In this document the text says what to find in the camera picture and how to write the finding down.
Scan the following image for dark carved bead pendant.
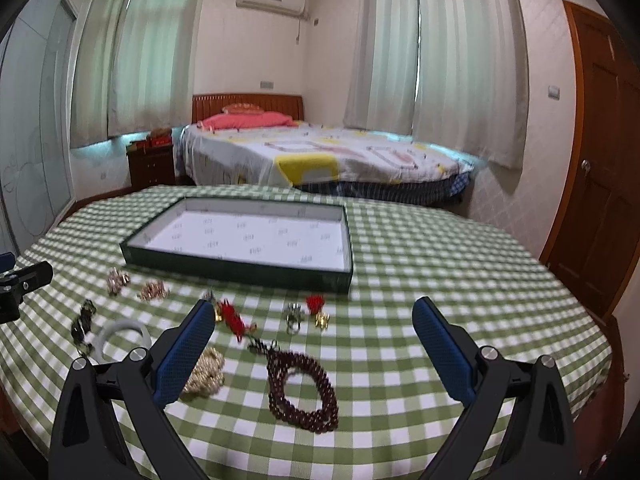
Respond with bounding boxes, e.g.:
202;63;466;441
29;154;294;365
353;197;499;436
70;299;96;356

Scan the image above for white pearl bracelet bundle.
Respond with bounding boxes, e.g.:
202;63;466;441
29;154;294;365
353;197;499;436
180;346;227;398

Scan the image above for dark red bead necklace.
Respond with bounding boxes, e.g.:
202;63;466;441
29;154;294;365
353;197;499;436
247;336;341;435

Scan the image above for pale jade bangle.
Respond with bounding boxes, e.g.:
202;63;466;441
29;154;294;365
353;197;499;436
92;318;152;364

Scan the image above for rose gold pearl brooch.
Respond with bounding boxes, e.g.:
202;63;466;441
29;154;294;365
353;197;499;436
105;268;130;296

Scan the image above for rose gold flower brooch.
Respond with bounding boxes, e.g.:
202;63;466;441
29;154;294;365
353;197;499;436
138;280;169;302

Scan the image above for dark wooden nightstand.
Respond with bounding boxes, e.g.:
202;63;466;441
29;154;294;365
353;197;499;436
127;144;176;191

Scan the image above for brown wooden door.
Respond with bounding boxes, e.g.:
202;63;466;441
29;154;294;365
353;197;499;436
541;2;639;320

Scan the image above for green white checkered tablecloth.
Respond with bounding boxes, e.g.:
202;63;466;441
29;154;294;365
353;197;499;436
1;186;612;479

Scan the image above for red boxes on nightstand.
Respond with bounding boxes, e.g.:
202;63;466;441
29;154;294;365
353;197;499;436
126;128;172;153

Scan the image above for frosted glass wardrobe door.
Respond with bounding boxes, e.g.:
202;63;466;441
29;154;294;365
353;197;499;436
1;0;75;255

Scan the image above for red tassel gold charm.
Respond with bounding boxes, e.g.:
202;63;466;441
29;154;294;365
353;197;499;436
306;294;331;330

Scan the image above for left white curtain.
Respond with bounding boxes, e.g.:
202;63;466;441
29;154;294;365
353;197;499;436
70;0;202;148

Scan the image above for white curtain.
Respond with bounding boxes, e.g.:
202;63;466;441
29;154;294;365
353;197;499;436
70;0;202;148
344;0;529;170

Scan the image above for green tray white lining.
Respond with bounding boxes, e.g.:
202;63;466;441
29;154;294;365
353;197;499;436
120;196;354;294

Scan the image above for patterned small pillow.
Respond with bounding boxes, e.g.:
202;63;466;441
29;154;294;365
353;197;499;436
222;103;265;116

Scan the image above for pink pillow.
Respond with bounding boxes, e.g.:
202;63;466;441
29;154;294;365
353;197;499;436
196;112;297;131

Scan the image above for bed with patterned sheet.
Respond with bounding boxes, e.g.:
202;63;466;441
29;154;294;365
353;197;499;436
178;122;474;206

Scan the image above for wooden headboard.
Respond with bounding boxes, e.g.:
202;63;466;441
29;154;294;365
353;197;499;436
192;93;305;124

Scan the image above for right white curtain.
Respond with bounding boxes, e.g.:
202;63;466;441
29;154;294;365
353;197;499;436
344;0;529;170

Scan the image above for red cord gold lock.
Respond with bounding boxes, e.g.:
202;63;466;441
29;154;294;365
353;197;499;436
215;300;257;342

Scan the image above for silver ring ornament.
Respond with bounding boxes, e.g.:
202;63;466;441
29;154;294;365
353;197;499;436
283;302;304;335

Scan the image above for white wall switch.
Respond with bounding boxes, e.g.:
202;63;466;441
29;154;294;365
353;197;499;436
548;86;560;101

